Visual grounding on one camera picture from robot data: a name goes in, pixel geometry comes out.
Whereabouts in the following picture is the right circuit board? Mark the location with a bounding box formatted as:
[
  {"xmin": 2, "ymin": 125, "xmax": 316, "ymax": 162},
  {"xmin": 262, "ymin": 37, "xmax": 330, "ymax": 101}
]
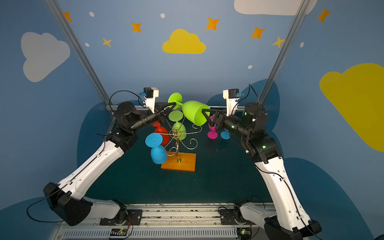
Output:
[{"xmin": 236, "ymin": 228, "xmax": 252, "ymax": 240}]

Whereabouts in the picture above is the left circuit board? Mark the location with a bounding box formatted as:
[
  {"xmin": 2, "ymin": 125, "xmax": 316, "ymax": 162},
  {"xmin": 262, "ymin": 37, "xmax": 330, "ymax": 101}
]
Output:
[{"xmin": 109, "ymin": 228, "xmax": 129, "ymax": 240}]

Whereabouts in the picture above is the aluminium frame right post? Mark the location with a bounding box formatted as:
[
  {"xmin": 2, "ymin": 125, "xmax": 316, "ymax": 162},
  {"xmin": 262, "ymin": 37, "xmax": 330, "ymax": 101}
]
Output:
[{"xmin": 259, "ymin": 0, "xmax": 311, "ymax": 104}]

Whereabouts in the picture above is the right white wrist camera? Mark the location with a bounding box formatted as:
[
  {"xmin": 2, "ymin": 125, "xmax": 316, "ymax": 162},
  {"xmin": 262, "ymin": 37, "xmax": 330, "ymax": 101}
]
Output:
[{"xmin": 223, "ymin": 89, "xmax": 243, "ymax": 117}]

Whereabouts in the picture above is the aluminium frame post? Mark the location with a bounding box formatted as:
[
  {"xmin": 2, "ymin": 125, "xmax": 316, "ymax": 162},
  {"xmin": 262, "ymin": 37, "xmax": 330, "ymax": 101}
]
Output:
[
  {"xmin": 45, "ymin": 0, "xmax": 113, "ymax": 113},
  {"xmin": 259, "ymin": 0, "xmax": 311, "ymax": 104}
]

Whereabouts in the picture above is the left floor edge rail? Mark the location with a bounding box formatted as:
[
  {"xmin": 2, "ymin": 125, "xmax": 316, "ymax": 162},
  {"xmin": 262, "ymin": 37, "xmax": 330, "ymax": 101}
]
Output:
[{"xmin": 107, "ymin": 117, "xmax": 116, "ymax": 135}]

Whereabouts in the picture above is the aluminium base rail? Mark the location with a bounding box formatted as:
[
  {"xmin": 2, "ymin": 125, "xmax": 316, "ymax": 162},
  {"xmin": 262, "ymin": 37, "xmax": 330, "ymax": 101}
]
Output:
[{"xmin": 51, "ymin": 201, "xmax": 275, "ymax": 240}]

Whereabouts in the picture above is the circuit board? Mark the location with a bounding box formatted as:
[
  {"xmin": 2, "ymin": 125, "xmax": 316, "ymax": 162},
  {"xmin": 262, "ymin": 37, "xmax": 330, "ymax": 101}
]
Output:
[
  {"xmin": 109, "ymin": 228, "xmax": 129, "ymax": 240},
  {"xmin": 236, "ymin": 228, "xmax": 252, "ymax": 240}
]

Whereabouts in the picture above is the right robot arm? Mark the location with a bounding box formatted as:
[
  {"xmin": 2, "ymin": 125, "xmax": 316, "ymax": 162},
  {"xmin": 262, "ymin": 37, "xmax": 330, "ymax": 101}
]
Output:
[{"xmin": 201, "ymin": 103, "xmax": 322, "ymax": 240}]

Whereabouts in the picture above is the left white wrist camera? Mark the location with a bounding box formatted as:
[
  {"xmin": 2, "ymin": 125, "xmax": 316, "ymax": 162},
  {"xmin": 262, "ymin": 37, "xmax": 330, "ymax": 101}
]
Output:
[{"xmin": 141, "ymin": 87, "xmax": 159, "ymax": 113}]

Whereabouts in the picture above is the pink wine glass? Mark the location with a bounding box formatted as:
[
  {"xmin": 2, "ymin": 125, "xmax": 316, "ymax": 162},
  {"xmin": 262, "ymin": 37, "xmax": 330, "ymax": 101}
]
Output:
[{"xmin": 207, "ymin": 125, "xmax": 218, "ymax": 140}]

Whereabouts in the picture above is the aluminium frame left post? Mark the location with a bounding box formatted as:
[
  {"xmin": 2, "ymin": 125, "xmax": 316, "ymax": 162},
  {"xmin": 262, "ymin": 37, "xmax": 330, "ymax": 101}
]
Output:
[{"xmin": 45, "ymin": 0, "xmax": 113, "ymax": 113}]

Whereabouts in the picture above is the orange wooden rack base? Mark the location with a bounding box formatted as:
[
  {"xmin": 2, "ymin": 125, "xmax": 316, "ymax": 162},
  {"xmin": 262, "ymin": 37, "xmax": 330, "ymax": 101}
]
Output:
[{"xmin": 161, "ymin": 153, "xmax": 197, "ymax": 172}]

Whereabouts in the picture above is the blue wine glass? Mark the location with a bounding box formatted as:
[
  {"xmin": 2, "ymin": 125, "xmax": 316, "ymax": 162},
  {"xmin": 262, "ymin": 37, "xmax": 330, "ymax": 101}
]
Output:
[
  {"xmin": 145, "ymin": 133, "xmax": 168, "ymax": 165},
  {"xmin": 220, "ymin": 131, "xmax": 231, "ymax": 140}
]

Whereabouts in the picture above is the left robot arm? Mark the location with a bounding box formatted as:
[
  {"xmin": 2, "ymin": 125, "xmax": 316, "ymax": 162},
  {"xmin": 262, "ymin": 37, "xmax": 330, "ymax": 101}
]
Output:
[{"xmin": 43, "ymin": 102, "xmax": 177, "ymax": 226}]

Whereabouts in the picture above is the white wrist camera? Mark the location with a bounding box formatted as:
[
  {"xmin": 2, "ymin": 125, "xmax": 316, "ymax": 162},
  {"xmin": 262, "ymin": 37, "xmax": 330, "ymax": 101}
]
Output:
[
  {"xmin": 223, "ymin": 89, "xmax": 243, "ymax": 117},
  {"xmin": 141, "ymin": 87, "xmax": 159, "ymax": 113}
]

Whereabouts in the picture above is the green wine glass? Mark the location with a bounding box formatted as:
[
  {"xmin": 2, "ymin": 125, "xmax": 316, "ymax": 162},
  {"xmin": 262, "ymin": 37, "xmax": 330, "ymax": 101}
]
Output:
[
  {"xmin": 168, "ymin": 93, "xmax": 210, "ymax": 126},
  {"xmin": 169, "ymin": 110, "xmax": 187, "ymax": 140}
]

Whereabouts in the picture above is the gold wire glass rack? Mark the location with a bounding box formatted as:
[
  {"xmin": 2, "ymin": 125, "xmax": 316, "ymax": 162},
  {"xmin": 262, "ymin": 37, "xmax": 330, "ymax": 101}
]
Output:
[{"xmin": 165, "ymin": 116, "xmax": 203, "ymax": 163}]

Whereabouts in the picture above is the aluminium frame back bar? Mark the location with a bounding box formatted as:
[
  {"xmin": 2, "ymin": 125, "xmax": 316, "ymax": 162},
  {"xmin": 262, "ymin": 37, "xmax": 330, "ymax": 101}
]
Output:
[{"xmin": 106, "ymin": 105, "xmax": 245, "ymax": 111}]

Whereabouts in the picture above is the red wine glass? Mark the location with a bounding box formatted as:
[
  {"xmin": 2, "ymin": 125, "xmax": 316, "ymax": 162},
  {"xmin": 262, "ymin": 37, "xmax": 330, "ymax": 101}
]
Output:
[{"xmin": 152, "ymin": 122, "xmax": 171, "ymax": 146}]

